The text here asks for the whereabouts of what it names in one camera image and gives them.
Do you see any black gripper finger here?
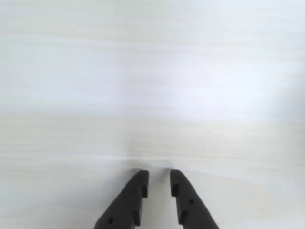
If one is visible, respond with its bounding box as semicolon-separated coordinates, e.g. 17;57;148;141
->
169;169;220;229
93;169;150;229

